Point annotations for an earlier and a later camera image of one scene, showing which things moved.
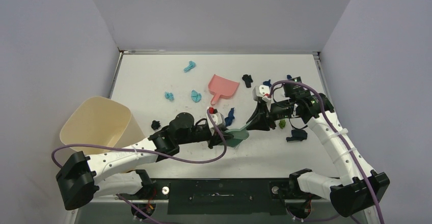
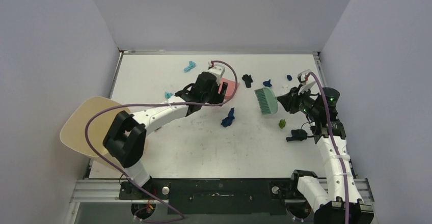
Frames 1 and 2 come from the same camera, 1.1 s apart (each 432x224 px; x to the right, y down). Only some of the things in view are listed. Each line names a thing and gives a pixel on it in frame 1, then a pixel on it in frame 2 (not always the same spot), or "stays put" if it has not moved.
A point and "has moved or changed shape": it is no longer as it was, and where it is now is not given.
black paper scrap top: [248, 80] stays put
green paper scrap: [281, 123] stays put
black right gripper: [267, 113] to [289, 99]
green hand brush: [239, 135] has moved or changed shape
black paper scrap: [297, 135] stays put
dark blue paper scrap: [228, 120] stays put
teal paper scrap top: [191, 65] stays put
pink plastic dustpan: [223, 87] stays put
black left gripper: [214, 139] to [217, 98]
